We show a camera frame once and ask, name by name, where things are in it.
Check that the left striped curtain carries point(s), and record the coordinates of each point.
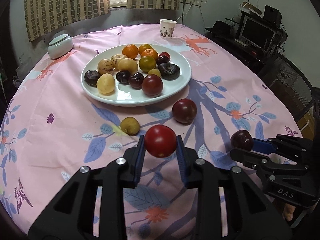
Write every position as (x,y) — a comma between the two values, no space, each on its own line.
(45,16)

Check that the pink floral tablecloth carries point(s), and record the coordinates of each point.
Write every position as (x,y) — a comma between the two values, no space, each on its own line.
(52,128)

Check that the yellow potato-like fruit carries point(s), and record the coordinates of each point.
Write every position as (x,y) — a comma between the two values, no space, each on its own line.
(129,65)

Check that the yellow pepino melon with stem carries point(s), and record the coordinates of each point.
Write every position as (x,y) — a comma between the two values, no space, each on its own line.
(116,59)

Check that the dark red plum front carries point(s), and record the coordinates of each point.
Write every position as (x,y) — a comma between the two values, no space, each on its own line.
(136,80)

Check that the plain yellow pepino melon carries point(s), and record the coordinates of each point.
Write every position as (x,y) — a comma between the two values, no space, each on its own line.
(106,84)

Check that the bright red tomato small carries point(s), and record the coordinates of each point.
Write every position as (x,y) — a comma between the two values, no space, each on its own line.
(165,54)

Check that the green-yellow tomato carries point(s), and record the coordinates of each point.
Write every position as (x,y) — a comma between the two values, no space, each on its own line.
(147,63)

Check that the small yellow-green longan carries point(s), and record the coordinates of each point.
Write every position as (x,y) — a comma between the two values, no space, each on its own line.
(130,126)

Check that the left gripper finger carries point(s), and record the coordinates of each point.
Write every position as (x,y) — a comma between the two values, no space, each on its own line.
(255,161)
(296,149)

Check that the black computer monitor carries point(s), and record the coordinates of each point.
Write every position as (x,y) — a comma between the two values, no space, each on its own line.
(257,34)

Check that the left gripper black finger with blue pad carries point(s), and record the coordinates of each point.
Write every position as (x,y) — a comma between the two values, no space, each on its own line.
(229,204)
(91,204)

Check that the small yellow fruit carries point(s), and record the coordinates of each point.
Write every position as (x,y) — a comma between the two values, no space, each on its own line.
(154,71)

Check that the wall power socket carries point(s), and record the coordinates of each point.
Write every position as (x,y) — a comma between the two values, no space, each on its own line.
(193,2)

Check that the dark mottled passion fruit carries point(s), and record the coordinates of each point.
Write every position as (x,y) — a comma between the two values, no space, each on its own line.
(91,77)

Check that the black speaker box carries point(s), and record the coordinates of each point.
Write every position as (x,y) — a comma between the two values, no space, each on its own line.
(272,16)

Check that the small orange left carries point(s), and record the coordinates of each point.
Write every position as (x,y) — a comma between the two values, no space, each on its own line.
(144,47)

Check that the white ceramic lidded jar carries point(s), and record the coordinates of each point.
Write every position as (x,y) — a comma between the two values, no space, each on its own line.
(60,46)

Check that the dark cherry plum small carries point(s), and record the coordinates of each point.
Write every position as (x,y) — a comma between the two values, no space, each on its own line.
(242,139)

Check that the floral paper cup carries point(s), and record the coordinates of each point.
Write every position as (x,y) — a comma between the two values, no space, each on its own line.
(167,27)

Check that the striped pepino melon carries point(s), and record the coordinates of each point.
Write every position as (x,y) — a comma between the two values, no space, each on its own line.
(105,66)

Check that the large orange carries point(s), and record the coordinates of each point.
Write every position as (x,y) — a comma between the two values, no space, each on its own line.
(131,51)

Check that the small orange right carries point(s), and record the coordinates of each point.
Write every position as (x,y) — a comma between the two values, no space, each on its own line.
(150,52)

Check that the white oval plate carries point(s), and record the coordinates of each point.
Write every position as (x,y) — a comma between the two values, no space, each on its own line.
(126,96)

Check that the small orange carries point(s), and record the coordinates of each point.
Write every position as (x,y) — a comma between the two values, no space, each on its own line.
(150,52)
(144,47)

